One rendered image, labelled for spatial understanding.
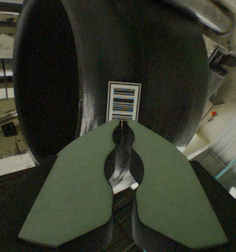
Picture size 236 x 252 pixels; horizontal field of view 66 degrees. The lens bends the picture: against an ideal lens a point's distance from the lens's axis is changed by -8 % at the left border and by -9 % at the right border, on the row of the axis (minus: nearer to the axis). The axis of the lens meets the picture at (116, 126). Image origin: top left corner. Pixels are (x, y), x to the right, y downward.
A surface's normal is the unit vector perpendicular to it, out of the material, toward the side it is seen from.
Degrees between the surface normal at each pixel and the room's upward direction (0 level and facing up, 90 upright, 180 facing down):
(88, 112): 94
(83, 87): 96
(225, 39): 90
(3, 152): 180
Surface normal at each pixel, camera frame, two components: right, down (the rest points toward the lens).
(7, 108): 0.12, -0.63
